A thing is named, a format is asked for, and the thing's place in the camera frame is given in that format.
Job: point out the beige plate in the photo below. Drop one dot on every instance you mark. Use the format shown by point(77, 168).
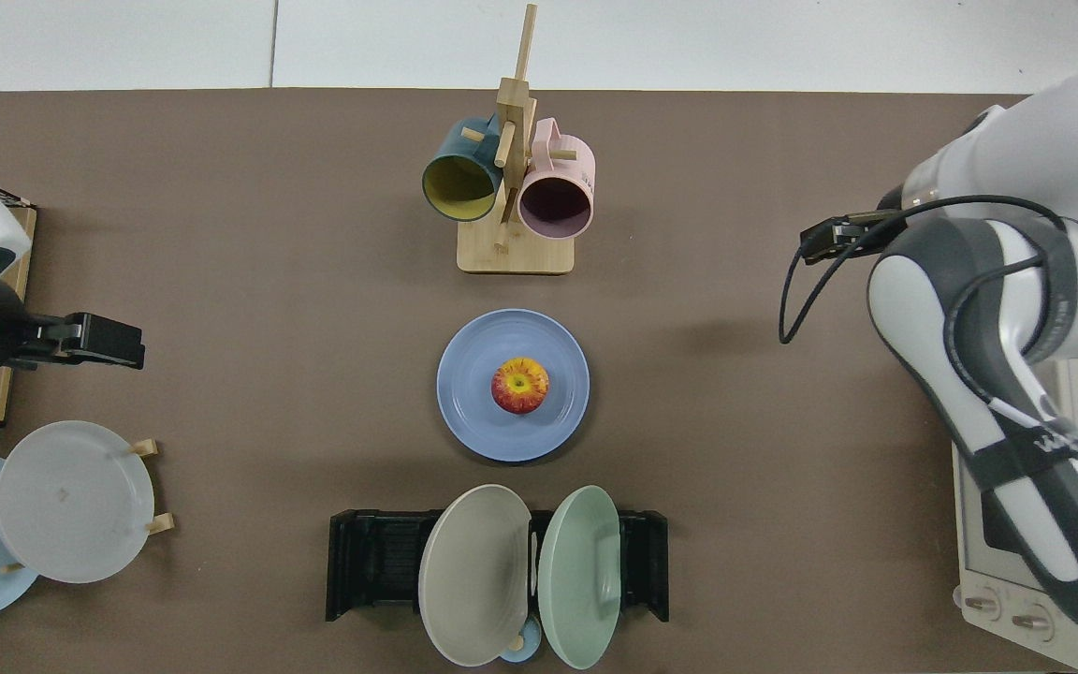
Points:
point(473, 580)

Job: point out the pale green plate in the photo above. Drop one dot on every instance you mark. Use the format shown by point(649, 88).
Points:
point(576, 580)

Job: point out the black dish rack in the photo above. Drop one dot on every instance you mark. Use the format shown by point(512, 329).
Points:
point(375, 562)

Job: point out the pink cup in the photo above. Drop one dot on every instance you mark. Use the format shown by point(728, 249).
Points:
point(558, 201)

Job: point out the grey white plate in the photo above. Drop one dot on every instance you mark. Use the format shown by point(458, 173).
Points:
point(71, 505)

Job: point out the red yellow apple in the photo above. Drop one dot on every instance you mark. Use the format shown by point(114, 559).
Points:
point(520, 386)

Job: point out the dark blue cup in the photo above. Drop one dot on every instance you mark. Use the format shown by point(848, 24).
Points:
point(459, 187)

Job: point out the brown table cloth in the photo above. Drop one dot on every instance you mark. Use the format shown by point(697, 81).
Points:
point(268, 281)

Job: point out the pale toaster oven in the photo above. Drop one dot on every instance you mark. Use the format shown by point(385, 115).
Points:
point(988, 562)

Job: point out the wooden cup stand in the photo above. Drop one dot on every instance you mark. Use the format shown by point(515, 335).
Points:
point(516, 253)

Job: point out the small blue round thing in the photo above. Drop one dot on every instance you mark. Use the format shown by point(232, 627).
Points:
point(525, 646)

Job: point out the wooden plate rack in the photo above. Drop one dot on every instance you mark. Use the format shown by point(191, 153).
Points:
point(163, 524)

